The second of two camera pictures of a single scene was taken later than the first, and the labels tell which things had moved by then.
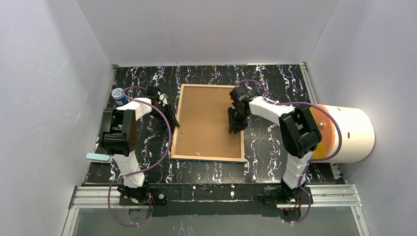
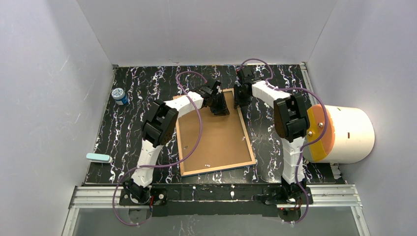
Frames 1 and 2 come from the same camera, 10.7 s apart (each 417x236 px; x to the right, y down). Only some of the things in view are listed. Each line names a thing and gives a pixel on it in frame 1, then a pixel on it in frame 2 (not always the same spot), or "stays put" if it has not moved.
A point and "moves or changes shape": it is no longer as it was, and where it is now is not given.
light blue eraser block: x=98 y=157 stays put
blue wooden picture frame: x=203 y=134 moves or changes shape
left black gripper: x=167 y=110 to x=218 y=103
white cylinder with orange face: x=347 y=134 stays put
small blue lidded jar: x=119 y=98 stays put
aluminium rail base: x=347 y=195 stays put
